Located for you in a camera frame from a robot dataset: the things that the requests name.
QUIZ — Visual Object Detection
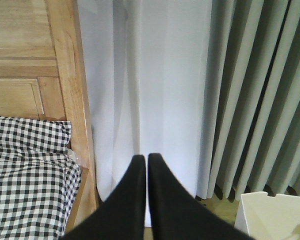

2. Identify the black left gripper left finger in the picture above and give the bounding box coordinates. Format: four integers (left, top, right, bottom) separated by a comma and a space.
61, 155, 146, 240

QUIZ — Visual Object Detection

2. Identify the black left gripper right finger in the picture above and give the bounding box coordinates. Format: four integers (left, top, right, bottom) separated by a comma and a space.
148, 153, 250, 240

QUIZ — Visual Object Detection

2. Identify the white plastic trash bin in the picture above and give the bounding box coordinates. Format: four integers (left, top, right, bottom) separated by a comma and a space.
234, 191, 300, 240

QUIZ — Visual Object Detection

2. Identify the black white checkered bedding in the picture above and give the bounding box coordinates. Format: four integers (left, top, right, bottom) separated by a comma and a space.
0, 151, 82, 240

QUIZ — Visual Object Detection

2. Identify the light blue curtain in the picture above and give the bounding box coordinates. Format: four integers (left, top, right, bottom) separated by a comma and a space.
76, 0, 300, 227

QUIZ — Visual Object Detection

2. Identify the checkered pillow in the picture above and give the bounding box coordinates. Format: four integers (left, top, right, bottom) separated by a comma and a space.
0, 116, 72, 154

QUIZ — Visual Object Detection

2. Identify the wooden bed frame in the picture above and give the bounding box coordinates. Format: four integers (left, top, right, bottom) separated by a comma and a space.
0, 0, 99, 230

